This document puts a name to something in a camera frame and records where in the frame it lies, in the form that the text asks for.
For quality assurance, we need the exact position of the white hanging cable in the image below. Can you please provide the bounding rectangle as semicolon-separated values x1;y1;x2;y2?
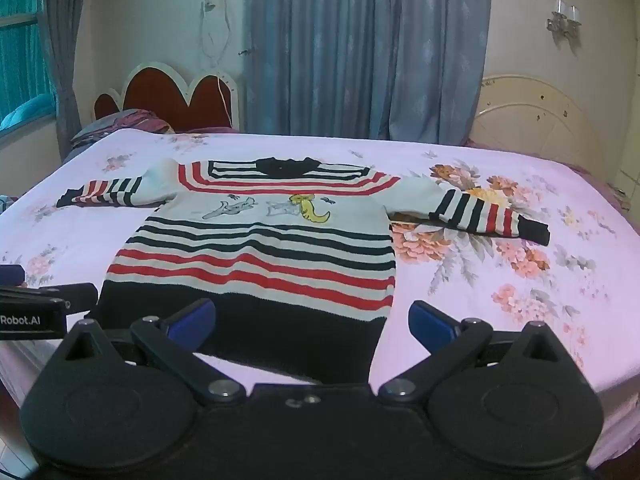
200;0;237;129

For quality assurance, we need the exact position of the striped knit sweater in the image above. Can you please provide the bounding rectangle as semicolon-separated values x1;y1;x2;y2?
56;156;552;386

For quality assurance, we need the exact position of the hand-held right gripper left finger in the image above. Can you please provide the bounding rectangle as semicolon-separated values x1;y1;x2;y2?
62;298;247;407

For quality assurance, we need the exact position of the red scalloped headboard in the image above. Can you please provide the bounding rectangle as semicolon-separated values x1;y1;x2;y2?
92;62;242;134

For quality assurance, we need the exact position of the wide blue grey curtain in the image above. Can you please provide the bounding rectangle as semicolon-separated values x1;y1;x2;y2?
244;0;494;142

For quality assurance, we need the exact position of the narrow grey curtain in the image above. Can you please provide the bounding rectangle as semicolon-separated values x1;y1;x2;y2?
42;0;92;162

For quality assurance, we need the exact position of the cream curved headboard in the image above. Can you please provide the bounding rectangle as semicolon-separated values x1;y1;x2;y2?
469;75;610;182

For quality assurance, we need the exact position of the crystal wall lamp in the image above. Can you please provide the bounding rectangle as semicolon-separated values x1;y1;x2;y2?
546;0;584;39

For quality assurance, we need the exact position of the window with teal glass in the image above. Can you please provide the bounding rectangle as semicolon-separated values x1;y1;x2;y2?
0;0;57;132

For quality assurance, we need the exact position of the pile of dark bedding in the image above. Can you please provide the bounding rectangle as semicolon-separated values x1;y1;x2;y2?
70;108;177;152

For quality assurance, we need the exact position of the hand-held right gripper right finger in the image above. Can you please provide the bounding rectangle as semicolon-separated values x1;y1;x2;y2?
378;300;577;404

